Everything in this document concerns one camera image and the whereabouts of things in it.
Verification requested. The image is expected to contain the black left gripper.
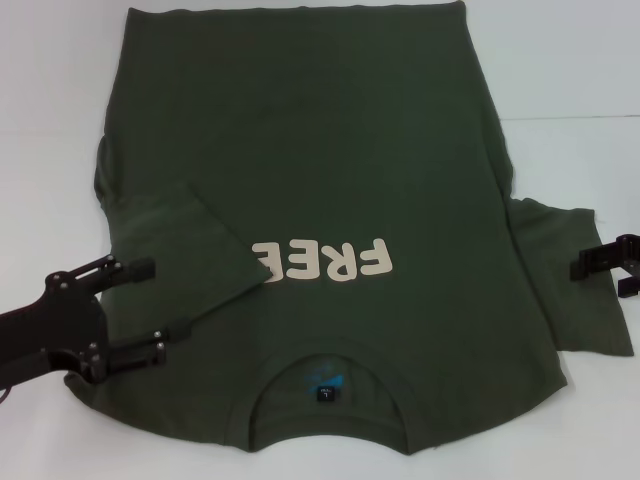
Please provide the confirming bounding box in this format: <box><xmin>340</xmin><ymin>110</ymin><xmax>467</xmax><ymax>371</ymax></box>
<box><xmin>0</xmin><ymin>254</ymin><xmax>192</xmax><ymax>385</ymax></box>

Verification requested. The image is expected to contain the dark green FREE t-shirt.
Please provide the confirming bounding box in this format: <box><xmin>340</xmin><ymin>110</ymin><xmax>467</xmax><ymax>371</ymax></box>
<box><xmin>63</xmin><ymin>2</ymin><xmax>632</xmax><ymax>457</ymax></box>

